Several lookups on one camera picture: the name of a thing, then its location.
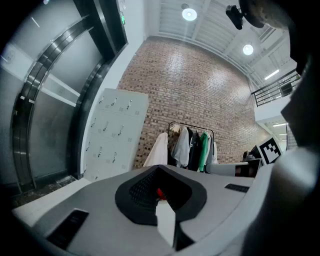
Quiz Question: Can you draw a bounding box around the black framed steel elevator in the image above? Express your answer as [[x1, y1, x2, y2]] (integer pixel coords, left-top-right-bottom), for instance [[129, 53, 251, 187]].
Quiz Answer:
[[0, 0, 129, 196]]

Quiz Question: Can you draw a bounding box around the long ceiling light bar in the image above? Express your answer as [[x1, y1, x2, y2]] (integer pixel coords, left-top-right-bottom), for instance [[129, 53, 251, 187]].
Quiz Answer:
[[264, 69, 281, 81]]

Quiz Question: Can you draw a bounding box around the beige patterned garment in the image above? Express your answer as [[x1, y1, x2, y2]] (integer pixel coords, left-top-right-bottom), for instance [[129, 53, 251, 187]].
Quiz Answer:
[[169, 123, 181, 152]]

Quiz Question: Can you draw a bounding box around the black metal railing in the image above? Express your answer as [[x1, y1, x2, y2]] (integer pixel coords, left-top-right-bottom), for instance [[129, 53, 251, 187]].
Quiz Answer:
[[250, 68, 301, 108]]

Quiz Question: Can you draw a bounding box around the person's light shirt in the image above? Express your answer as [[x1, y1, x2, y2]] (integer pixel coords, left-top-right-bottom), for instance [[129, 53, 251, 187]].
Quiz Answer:
[[239, 147, 320, 256]]

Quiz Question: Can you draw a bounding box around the person's head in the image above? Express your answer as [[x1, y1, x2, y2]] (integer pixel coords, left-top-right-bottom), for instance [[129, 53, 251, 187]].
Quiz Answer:
[[281, 14, 320, 151]]

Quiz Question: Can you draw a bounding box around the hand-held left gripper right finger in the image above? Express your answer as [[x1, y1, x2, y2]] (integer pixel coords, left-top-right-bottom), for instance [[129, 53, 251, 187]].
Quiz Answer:
[[159, 164, 256, 245]]

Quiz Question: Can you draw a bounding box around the grey metal locker door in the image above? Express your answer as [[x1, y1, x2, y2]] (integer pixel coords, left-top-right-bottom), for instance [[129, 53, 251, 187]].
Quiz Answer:
[[116, 115, 146, 145]]

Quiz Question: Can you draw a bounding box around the black clothes rack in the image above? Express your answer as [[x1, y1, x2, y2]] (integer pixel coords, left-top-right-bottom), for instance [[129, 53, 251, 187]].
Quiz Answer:
[[167, 121, 216, 173]]

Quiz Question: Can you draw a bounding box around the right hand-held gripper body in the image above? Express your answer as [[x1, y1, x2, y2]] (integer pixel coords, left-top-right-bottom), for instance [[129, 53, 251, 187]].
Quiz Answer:
[[235, 136, 283, 178]]

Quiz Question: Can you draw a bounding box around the grey hooded jacket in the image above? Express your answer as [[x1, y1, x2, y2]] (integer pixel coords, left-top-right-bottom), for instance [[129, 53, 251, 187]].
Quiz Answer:
[[171, 126, 190, 168]]

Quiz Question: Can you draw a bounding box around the light long coat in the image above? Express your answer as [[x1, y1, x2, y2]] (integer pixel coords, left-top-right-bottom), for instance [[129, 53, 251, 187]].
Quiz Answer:
[[142, 132, 169, 168]]

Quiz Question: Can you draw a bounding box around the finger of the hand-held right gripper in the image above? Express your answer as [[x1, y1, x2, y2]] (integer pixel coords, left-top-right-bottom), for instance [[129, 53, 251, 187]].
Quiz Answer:
[[204, 162, 237, 178]]

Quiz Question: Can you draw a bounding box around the green garment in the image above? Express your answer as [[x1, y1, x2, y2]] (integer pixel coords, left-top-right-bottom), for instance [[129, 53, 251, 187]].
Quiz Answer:
[[198, 131, 210, 172]]

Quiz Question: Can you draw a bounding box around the black garment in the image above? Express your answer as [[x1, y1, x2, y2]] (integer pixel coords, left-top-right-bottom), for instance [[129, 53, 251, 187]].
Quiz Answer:
[[187, 127, 203, 172]]

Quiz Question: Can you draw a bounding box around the grey metal locker cabinet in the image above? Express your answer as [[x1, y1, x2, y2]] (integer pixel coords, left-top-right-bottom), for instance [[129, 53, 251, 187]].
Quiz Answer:
[[83, 87, 150, 183]]

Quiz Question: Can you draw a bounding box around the black head camera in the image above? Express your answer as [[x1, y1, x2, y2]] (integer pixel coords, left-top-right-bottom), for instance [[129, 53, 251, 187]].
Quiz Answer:
[[225, 4, 245, 31]]

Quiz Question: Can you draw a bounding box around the small pale garment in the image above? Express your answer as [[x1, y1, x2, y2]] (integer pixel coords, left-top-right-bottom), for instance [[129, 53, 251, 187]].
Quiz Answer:
[[206, 141, 219, 165]]

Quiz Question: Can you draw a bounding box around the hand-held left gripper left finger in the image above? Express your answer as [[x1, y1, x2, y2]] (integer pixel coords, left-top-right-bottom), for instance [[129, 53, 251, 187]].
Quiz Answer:
[[32, 164, 174, 256]]

